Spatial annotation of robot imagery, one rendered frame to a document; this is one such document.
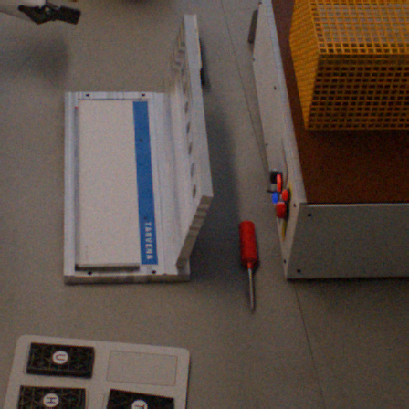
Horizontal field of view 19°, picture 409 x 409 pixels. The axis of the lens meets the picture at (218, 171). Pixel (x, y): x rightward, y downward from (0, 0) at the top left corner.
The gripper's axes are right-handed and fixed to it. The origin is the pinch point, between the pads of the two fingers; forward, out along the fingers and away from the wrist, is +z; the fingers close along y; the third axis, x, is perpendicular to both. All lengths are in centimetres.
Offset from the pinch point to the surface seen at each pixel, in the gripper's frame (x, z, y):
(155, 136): -7.9, 18.6, 21.9
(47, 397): -14, 1, 77
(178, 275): -8, 21, 54
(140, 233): -9.5, 15.4, 45.0
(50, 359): -14, 2, 70
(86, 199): -12.1, 6.7, 37.2
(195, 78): 11.7, 18.7, 27.0
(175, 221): -3, 20, 46
